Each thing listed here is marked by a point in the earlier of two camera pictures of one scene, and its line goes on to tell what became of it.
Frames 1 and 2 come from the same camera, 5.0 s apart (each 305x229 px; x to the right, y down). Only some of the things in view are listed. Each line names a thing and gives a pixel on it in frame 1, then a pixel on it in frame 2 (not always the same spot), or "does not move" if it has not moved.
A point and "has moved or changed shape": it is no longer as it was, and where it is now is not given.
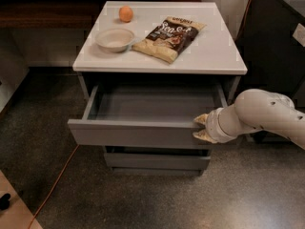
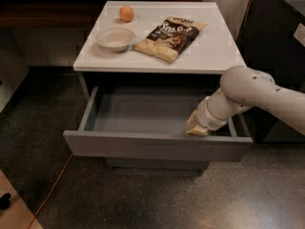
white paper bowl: x=114 y=39 does not move
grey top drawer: x=146 y=115 has moved or changed shape
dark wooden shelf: x=67 y=11 does not move
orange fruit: x=126 y=13 does not move
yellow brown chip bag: x=169 y=37 does not move
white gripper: x=213 y=125 -> x=208 y=117
